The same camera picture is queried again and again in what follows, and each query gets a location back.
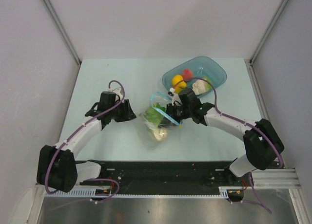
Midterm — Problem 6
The white fake garlic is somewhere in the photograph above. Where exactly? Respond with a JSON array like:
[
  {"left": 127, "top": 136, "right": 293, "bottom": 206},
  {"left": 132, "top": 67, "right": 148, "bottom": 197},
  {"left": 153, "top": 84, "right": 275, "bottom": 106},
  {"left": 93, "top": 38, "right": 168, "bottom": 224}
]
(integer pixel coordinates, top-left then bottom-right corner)
[{"left": 192, "top": 79, "right": 211, "bottom": 95}]

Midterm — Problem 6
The clear zip top bag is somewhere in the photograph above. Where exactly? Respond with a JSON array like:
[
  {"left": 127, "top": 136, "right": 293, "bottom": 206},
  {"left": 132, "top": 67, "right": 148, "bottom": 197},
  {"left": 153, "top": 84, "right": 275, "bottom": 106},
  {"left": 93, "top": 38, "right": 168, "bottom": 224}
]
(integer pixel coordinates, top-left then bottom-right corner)
[{"left": 137, "top": 92, "right": 183, "bottom": 150}]

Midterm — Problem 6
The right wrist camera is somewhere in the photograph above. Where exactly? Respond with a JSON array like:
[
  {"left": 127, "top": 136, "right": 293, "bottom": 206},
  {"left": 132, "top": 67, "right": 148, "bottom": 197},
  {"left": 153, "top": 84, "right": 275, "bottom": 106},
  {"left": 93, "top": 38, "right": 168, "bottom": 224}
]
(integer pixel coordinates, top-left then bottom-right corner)
[{"left": 168, "top": 87, "right": 180, "bottom": 104}]

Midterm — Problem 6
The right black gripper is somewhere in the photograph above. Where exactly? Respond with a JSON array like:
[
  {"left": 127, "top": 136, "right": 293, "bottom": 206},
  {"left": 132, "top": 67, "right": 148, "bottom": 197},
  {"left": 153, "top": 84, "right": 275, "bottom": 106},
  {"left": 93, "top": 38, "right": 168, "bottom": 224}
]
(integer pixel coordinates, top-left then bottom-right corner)
[{"left": 160, "top": 103, "right": 192, "bottom": 128}]

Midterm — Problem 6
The purple cable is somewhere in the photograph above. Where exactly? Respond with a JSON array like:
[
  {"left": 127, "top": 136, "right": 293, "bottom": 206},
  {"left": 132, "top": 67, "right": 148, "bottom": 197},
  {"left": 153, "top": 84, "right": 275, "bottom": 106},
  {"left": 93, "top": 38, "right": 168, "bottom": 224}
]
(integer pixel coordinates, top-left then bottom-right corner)
[
  {"left": 45, "top": 80, "right": 120, "bottom": 210},
  {"left": 180, "top": 77, "right": 283, "bottom": 214}
]

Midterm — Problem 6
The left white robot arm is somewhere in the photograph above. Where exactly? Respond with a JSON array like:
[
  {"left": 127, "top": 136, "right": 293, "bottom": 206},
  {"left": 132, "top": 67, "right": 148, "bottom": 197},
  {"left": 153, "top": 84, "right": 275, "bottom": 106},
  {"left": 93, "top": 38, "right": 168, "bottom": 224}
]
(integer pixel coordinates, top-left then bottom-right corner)
[{"left": 37, "top": 88, "right": 136, "bottom": 194}]

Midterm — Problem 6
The teal plastic bin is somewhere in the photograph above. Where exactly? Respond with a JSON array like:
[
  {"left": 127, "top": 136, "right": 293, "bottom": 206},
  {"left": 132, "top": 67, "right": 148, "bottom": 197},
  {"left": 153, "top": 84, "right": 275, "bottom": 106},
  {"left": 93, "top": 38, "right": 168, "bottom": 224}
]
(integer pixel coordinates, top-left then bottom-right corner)
[{"left": 162, "top": 56, "right": 227, "bottom": 97}]

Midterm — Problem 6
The green fake lettuce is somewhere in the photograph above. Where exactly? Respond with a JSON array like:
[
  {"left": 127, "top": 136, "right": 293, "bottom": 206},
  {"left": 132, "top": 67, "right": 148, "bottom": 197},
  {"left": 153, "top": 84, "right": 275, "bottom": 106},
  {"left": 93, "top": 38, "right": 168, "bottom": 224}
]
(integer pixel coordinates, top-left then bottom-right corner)
[{"left": 143, "top": 103, "right": 168, "bottom": 141}]

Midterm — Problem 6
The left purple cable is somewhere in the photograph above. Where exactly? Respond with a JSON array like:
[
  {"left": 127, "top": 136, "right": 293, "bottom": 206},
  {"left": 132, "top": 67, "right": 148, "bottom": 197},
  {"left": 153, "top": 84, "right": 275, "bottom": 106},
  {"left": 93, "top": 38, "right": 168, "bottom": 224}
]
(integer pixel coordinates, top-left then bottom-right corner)
[{"left": 45, "top": 80, "right": 120, "bottom": 210}]

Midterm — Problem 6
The white cable duct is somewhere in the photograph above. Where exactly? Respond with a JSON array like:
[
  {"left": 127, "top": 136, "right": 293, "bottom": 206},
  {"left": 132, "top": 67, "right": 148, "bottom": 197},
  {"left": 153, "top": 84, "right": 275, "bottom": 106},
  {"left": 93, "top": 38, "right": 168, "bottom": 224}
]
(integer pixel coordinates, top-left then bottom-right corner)
[{"left": 53, "top": 185, "right": 245, "bottom": 199}]

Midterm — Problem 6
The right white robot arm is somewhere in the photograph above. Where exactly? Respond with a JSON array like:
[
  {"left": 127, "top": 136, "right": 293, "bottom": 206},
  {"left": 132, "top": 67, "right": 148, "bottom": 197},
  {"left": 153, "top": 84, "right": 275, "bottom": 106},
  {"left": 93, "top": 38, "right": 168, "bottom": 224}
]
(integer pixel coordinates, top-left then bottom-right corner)
[{"left": 159, "top": 88, "right": 285, "bottom": 186}]

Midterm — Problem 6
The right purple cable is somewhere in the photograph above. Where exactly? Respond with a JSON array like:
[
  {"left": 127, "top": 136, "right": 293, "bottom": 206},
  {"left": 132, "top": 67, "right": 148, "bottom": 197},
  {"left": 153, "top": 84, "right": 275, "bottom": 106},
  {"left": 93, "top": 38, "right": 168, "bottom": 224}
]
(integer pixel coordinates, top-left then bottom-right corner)
[{"left": 180, "top": 77, "right": 283, "bottom": 214}]

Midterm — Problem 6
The yellow fake lemon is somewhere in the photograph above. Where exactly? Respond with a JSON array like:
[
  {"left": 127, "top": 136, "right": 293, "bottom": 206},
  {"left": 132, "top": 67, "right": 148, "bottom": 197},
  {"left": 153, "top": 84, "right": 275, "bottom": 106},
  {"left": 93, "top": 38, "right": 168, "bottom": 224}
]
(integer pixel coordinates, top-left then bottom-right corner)
[{"left": 172, "top": 75, "right": 187, "bottom": 93}]

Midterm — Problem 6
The red fake pepper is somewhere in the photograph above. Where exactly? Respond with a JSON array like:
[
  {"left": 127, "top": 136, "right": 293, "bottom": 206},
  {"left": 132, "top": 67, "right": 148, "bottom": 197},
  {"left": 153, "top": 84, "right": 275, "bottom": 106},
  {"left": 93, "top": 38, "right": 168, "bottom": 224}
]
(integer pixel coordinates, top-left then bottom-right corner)
[{"left": 181, "top": 69, "right": 194, "bottom": 80}]

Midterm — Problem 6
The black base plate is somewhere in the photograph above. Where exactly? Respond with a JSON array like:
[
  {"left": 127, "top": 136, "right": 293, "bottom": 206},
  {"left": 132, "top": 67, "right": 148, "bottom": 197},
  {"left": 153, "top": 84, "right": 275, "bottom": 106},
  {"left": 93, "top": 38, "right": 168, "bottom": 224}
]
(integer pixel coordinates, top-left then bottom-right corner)
[{"left": 73, "top": 160, "right": 255, "bottom": 195}]

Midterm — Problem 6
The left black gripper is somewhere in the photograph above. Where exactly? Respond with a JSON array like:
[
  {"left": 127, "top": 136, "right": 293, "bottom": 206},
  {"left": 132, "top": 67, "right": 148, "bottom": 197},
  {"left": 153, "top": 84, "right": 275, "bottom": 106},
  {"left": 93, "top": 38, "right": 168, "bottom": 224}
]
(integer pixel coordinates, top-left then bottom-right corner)
[{"left": 109, "top": 99, "right": 136, "bottom": 123}]

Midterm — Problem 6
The aluminium frame rail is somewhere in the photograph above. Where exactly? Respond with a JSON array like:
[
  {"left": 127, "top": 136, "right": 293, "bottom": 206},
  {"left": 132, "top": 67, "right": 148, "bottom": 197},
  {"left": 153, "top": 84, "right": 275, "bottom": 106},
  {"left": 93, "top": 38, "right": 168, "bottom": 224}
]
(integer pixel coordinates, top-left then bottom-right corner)
[{"left": 35, "top": 168, "right": 299, "bottom": 188}]

